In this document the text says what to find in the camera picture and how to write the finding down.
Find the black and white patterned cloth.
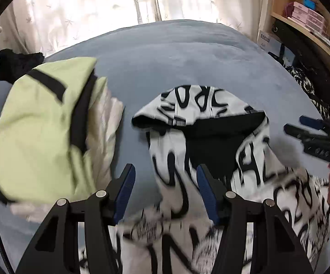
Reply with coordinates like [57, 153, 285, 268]
[285, 66, 330, 120]

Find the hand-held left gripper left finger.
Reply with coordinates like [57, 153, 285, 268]
[16, 163, 136, 274]

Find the black and white printed jacket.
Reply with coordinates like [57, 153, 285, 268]
[78, 84, 330, 274]

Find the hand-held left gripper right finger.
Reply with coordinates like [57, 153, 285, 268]
[196, 164, 314, 274]

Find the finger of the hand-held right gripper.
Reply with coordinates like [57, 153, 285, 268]
[283, 123, 330, 149]
[298, 115, 330, 134]

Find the white leaf-print curtain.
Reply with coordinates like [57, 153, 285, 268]
[0, 0, 272, 65]

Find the blue fleece bed blanket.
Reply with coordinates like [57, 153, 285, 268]
[0, 19, 329, 274]

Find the white printed carton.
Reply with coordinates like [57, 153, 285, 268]
[257, 29, 286, 52]

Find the black fuzzy cloth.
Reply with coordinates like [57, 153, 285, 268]
[0, 48, 45, 84]

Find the light green and black jacket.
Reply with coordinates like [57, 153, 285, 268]
[0, 56, 109, 204]

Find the cream puffer jacket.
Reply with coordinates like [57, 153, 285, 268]
[9, 87, 125, 224]

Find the stack of pink boxes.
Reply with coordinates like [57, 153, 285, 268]
[291, 1, 326, 32]

